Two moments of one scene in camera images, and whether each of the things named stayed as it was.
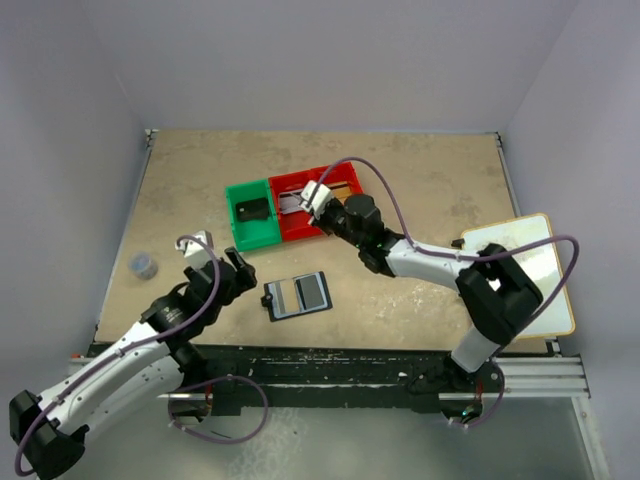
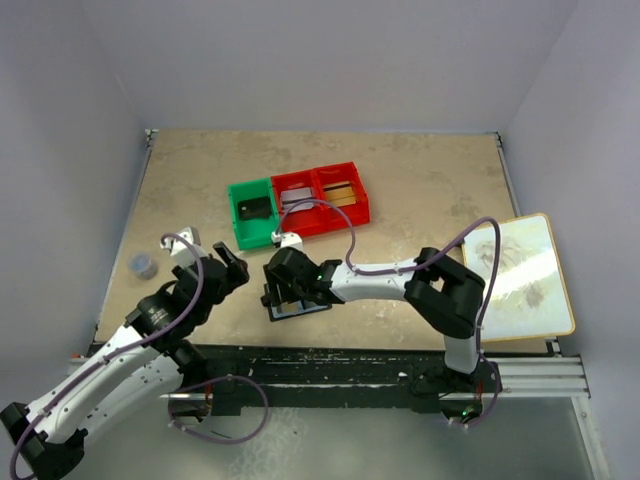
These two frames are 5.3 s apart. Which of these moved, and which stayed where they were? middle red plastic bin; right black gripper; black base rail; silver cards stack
Moved: right black gripper
Stayed: black base rail; middle red plastic bin; silver cards stack
